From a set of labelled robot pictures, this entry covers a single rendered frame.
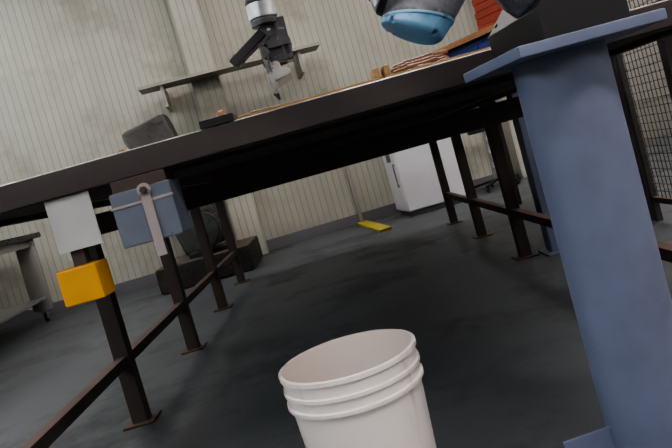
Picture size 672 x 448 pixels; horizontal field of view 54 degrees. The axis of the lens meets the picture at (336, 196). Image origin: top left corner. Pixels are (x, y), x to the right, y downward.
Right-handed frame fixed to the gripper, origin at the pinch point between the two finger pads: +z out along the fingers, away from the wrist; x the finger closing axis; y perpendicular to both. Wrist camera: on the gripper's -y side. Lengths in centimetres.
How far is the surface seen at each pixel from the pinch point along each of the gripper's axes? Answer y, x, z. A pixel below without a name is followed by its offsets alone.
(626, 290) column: 52, -61, 54
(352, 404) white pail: 0, -49, 65
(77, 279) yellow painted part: -51, -29, 30
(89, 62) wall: -195, 557, -148
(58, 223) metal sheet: -53, -26, 18
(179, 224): -26.5, -29.5, 24.4
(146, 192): -31.4, -30.0, 16.0
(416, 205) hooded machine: 102, 501, 86
